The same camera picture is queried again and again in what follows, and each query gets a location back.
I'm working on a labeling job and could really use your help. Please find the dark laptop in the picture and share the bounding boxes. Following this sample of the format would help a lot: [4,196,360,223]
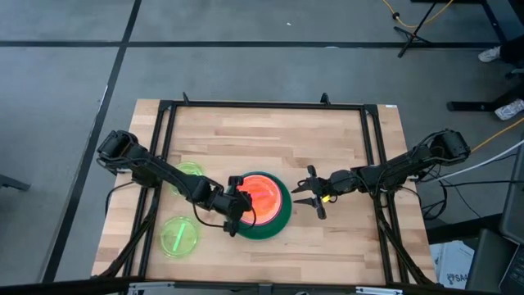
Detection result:
[498,143,524,295]

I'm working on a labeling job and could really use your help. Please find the black desk leg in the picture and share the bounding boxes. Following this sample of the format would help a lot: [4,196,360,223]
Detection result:
[410,0,511,45]

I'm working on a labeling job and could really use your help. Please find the person's white shoe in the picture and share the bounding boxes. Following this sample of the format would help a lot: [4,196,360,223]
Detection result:
[477,45,503,64]
[494,98,524,122]

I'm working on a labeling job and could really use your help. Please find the orange translucent plastic plate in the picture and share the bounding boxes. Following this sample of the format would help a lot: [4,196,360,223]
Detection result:
[236,175,284,226]

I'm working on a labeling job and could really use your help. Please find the white printed box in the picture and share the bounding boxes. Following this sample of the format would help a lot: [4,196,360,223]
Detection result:
[429,240,476,290]

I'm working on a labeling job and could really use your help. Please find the light green translucent plate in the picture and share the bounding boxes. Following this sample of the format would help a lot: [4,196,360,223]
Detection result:
[159,216,201,259]
[170,161,206,197]

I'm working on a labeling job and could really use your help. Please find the grey stand foot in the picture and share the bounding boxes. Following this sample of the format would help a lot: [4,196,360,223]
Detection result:
[0,173,32,193]

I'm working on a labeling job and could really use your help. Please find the black horizontal bar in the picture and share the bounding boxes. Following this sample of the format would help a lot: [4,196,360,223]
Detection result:
[0,275,524,295]

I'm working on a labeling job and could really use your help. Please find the dark grey case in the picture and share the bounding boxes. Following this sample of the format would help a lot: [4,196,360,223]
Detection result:
[465,228,513,293]

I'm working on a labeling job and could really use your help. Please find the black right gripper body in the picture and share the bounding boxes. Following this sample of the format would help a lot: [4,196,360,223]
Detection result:
[306,164,358,221]

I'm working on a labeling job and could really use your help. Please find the black table frame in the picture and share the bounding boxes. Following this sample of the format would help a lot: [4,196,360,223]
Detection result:
[106,91,437,288]

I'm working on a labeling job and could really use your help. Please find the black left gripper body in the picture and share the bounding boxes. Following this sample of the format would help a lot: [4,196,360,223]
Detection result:
[206,175,251,238]

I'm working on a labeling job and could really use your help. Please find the black tripod stand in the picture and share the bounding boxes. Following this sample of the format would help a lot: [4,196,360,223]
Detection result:
[393,0,442,59]

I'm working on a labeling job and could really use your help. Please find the black floor cables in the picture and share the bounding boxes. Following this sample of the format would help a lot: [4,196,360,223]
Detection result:
[420,153,524,220]

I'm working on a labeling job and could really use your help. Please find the white cable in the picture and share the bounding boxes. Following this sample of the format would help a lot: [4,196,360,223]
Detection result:
[425,138,524,184]

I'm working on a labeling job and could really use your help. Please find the yellow cable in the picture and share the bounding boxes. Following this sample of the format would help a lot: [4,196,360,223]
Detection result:
[382,0,454,30]
[470,117,524,154]

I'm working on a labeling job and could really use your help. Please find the person's leg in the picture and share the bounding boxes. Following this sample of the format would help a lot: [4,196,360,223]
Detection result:
[499,34,524,66]

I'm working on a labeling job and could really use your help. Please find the black desk foot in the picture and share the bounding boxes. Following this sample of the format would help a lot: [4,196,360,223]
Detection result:
[446,86,524,113]

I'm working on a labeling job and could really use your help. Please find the dark green bowl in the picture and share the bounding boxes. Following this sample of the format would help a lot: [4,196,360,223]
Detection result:
[234,170,294,242]

